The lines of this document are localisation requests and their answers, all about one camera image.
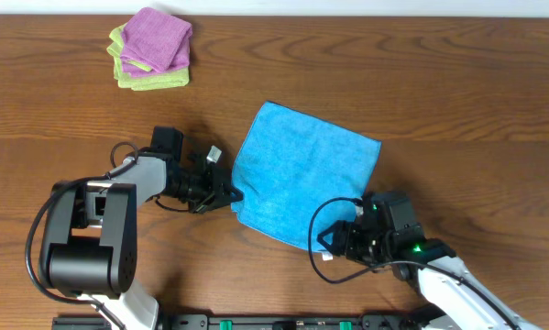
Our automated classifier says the purple folded cloth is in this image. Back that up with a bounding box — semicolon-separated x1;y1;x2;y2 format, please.
119;7;192;78

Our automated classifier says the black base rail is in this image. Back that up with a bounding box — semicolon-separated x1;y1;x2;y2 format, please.
51;313;440;330

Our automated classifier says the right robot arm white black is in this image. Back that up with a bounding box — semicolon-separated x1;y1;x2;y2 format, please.
316;216;538;330

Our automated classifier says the green folded cloth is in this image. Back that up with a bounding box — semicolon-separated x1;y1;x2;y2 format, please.
106;25;190;92

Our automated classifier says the blue microfibre cloth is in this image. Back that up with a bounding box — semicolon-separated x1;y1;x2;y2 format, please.
231;102;381;252

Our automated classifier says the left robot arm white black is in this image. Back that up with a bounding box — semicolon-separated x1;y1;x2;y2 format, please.
32;152;243;329

